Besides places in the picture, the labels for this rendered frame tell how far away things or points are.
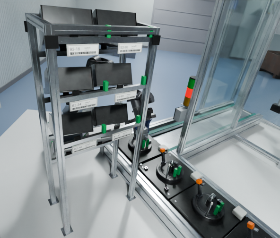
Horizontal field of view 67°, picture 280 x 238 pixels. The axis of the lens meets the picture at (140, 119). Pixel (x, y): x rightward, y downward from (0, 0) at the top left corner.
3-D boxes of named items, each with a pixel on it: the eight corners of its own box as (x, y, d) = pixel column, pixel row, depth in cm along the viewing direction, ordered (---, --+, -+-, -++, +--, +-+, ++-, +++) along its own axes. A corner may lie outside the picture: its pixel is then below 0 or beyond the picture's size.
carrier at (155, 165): (136, 169, 112) (139, 150, 106) (169, 154, 126) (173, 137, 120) (168, 202, 97) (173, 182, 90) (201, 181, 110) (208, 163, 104)
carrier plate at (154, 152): (112, 142, 129) (112, 140, 128) (143, 132, 143) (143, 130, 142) (135, 167, 113) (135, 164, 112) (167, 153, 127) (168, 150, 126)
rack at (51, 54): (48, 199, 100) (20, 12, 60) (114, 172, 121) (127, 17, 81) (64, 236, 87) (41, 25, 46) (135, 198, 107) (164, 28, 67)
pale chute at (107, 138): (79, 149, 115) (77, 141, 115) (103, 145, 120) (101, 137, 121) (89, 141, 90) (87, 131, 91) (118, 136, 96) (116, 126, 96)
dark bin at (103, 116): (80, 119, 103) (78, 104, 102) (106, 115, 109) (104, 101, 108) (96, 126, 79) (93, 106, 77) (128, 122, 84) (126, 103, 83)
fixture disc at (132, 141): (123, 142, 128) (124, 139, 127) (142, 136, 136) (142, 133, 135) (137, 156, 118) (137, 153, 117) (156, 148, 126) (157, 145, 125)
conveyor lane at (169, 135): (111, 154, 133) (112, 141, 128) (197, 123, 181) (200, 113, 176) (138, 184, 115) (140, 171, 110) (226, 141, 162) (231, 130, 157)
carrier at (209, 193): (168, 202, 96) (173, 183, 90) (202, 182, 110) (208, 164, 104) (212, 249, 81) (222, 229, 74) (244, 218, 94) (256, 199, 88)
